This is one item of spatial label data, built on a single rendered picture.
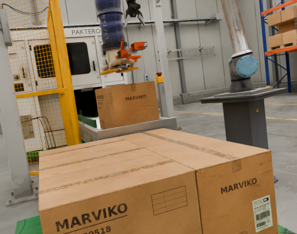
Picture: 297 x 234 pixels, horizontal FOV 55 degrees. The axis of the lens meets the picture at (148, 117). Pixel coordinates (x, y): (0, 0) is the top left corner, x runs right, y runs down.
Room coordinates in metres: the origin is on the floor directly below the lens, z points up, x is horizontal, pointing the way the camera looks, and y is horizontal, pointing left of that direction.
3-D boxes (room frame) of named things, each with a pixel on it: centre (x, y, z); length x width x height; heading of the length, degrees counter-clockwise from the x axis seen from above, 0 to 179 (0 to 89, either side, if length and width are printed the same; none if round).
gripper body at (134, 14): (2.18, 0.02, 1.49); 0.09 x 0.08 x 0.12; 21
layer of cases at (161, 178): (1.64, 0.14, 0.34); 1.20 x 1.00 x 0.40; 20
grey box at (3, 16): (2.74, 1.21, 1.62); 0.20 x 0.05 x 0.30; 20
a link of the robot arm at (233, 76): (2.26, -0.77, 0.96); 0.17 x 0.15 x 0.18; 174
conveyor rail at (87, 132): (3.34, 0.81, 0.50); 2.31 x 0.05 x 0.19; 20
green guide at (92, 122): (3.70, 0.88, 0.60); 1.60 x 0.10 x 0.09; 20
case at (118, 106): (2.69, 0.20, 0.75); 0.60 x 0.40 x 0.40; 23
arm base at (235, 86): (2.27, -0.77, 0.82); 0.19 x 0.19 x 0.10
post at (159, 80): (3.07, -0.17, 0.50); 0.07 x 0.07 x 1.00; 20
